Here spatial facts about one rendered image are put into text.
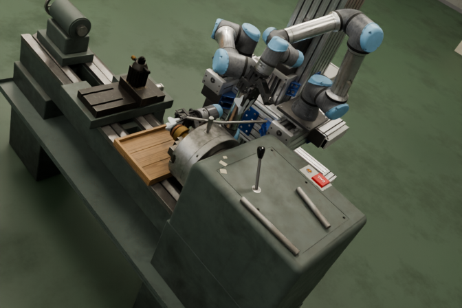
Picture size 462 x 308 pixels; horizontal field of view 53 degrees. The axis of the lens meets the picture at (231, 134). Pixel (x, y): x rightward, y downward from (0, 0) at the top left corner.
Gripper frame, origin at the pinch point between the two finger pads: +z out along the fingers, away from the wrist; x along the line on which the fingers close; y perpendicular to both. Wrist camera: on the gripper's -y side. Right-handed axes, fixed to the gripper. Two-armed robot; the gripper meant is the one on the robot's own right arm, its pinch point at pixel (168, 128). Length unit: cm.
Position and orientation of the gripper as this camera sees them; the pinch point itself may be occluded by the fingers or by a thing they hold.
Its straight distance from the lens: 217.8
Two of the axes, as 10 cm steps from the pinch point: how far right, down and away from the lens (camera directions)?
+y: -6.5, -6.3, 4.2
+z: -6.8, 2.5, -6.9
